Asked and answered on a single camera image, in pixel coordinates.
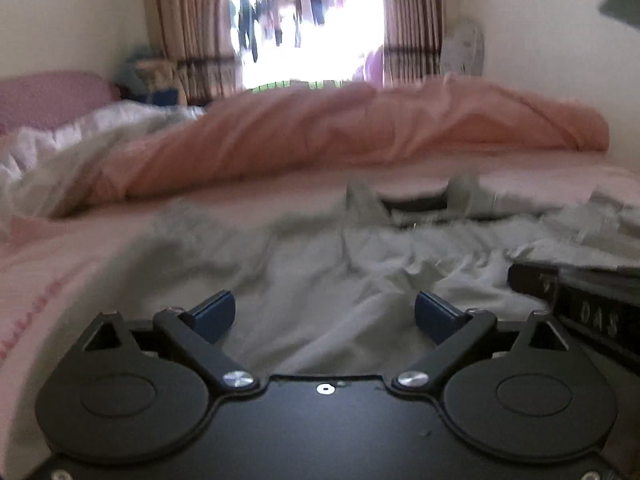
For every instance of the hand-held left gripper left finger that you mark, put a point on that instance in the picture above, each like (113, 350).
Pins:
(215, 310)

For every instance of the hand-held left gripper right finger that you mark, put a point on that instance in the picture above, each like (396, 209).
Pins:
(435, 315)

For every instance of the grey jacket with black trim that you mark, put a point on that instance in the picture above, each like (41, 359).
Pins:
(300, 270)

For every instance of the row of hanging clothes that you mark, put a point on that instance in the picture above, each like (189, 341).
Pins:
(300, 5)

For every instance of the bed with pink sheet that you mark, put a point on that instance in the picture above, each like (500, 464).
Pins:
(50, 280)

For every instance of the pink duvet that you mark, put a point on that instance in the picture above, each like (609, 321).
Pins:
(350, 130)

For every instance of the blue box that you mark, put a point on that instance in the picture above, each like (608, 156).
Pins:
(162, 96)

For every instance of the white patterned quilt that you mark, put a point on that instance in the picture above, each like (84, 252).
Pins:
(60, 145)

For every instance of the white electric fan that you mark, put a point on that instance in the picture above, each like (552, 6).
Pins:
(465, 50)

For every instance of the pink pillow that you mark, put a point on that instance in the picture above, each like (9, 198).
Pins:
(45, 95)

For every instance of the beige striped curtain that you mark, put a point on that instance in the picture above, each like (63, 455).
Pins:
(190, 25)
(410, 15)

